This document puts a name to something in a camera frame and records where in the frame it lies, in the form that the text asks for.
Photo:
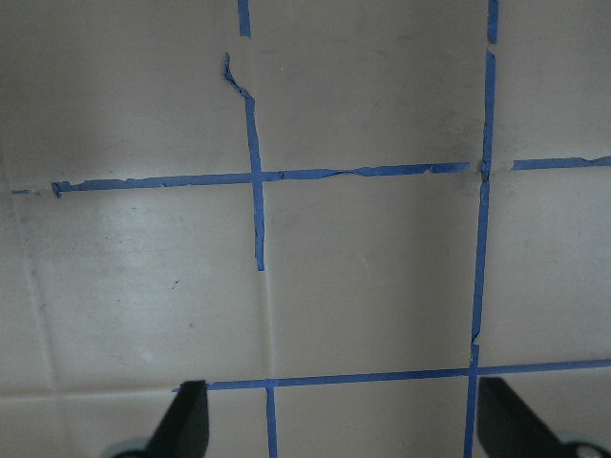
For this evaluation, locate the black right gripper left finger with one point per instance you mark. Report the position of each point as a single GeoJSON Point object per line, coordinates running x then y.
{"type": "Point", "coordinates": [184, 428]}

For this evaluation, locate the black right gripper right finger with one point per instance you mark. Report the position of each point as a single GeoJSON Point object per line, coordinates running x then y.
{"type": "Point", "coordinates": [507, 427]}

